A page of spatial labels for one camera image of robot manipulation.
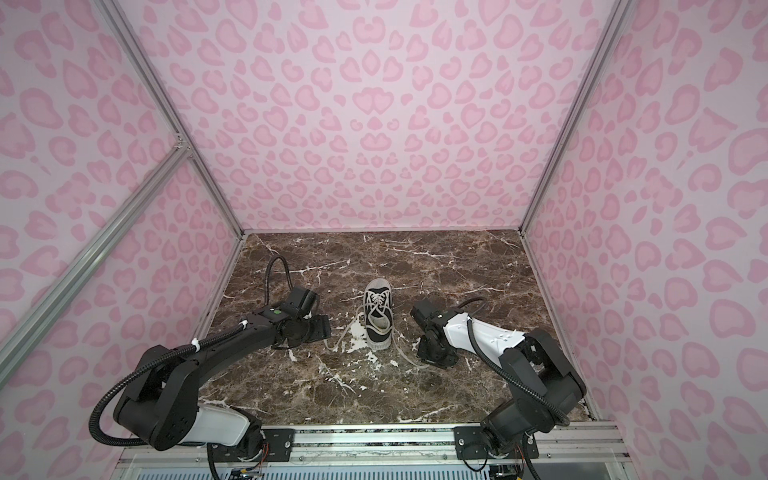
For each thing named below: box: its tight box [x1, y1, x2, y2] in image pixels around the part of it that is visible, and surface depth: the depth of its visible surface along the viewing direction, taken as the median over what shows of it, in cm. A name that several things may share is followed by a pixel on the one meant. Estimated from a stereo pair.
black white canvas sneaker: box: [363, 278, 394, 351], surface depth 92 cm
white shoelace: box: [326, 289, 428, 370], surface depth 92 cm
